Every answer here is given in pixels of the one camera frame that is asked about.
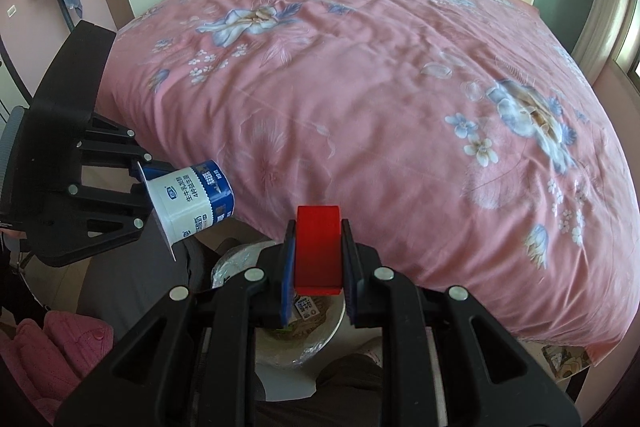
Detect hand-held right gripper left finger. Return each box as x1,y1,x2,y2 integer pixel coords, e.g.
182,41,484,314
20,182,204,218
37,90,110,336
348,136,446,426
52,219,297,427

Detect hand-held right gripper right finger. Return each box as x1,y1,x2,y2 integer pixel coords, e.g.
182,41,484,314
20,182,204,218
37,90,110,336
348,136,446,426
341,218,583,427

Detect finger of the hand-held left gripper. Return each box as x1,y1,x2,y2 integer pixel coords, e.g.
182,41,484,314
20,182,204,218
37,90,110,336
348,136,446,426
74,113,172,181
67,183,156,253

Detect red block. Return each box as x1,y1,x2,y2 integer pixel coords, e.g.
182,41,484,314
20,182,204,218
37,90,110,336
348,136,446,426
294,205,346,297

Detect white yogurt cup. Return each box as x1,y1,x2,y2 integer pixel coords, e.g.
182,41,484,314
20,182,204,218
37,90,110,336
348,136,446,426
136,159,236,263

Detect white trash bin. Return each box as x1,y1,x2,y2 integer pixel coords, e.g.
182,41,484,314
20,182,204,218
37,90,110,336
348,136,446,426
210,241,347,403

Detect brown printed carton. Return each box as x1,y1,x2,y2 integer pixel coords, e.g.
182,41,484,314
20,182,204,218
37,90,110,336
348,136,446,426
270,292,332,339

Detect clear bin liner bag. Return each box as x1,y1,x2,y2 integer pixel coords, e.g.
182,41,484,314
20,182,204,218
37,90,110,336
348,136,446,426
211,243,346,365

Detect person's right leg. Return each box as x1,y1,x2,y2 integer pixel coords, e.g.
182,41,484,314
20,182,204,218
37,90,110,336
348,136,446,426
260,353,387,427

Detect pink fleece garment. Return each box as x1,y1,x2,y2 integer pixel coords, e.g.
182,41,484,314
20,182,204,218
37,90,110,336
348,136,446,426
0,309,113,425

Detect pink floral blanket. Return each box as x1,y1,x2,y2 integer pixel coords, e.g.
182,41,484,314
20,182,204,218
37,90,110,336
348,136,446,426
97,0,631,360

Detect patterned mattress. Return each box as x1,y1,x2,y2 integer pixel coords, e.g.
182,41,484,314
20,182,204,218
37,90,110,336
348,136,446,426
541,345,603,378

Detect beige curtain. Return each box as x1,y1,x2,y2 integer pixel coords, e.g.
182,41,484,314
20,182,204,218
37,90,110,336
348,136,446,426
570,0,633,82

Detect window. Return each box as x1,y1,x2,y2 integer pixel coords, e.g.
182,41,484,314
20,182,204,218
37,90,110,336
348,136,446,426
612,0,640,88

